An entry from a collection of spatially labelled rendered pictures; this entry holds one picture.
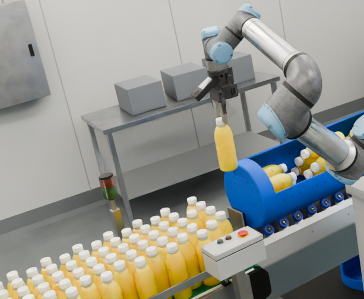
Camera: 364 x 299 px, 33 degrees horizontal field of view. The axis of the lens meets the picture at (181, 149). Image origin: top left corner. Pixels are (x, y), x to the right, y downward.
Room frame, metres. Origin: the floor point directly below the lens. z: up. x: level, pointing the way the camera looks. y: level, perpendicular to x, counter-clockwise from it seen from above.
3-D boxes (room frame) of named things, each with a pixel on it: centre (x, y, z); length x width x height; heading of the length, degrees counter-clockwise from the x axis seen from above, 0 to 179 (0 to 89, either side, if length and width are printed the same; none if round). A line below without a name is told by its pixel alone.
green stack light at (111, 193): (2.44, 0.34, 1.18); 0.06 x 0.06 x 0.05
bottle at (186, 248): (2.03, 0.07, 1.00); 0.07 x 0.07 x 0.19
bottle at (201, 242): (2.02, -0.01, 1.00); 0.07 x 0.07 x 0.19
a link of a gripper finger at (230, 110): (2.21, -0.20, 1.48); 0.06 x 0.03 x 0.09; 109
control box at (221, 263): (1.93, -0.10, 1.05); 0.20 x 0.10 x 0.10; 115
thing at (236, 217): (2.28, -0.16, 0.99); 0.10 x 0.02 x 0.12; 25
